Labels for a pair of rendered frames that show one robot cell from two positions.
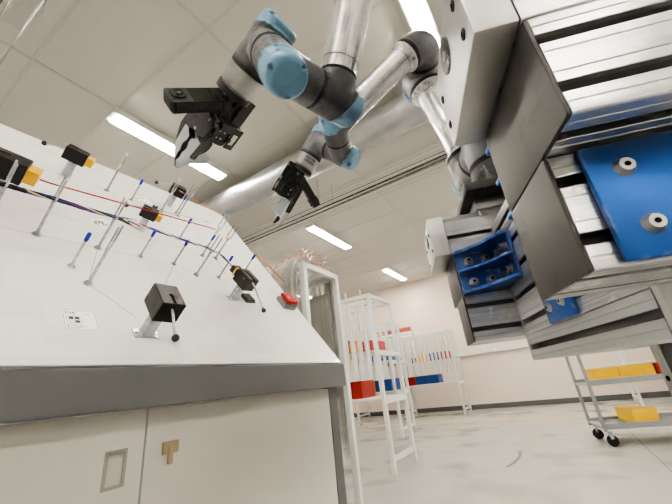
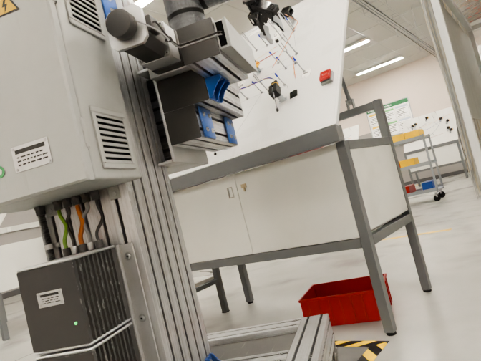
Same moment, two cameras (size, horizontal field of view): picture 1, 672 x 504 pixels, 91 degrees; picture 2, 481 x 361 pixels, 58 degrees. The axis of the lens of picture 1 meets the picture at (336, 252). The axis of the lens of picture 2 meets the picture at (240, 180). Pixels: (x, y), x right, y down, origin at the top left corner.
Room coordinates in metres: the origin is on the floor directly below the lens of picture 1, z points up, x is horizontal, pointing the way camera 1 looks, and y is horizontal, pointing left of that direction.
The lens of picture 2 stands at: (0.85, -1.74, 0.65)
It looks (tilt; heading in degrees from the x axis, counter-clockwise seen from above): 3 degrees up; 95
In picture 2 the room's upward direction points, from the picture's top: 14 degrees counter-clockwise
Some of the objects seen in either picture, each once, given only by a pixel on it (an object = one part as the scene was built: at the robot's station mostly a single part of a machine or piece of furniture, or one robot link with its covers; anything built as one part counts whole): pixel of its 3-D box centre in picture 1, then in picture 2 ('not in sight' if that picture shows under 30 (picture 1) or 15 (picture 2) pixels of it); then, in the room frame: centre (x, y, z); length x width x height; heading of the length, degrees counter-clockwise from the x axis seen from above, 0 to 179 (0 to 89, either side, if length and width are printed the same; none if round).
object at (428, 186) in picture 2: not in sight; (401, 170); (2.69, 5.19, 0.54); 0.99 x 0.50 x 1.08; 152
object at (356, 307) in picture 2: not in sight; (346, 300); (1.02, 0.44, 0.07); 0.39 x 0.29 x 0.14; 163
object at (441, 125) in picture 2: not in sight; (433, 147); (4.49, 8.78, 0.83); 1.18 x 0.72 x 1.65; 150
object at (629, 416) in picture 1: (620, 381); not in sight; (3.82, -2.77, 0.54); 0.99 x 0.50 x 1.08; 72
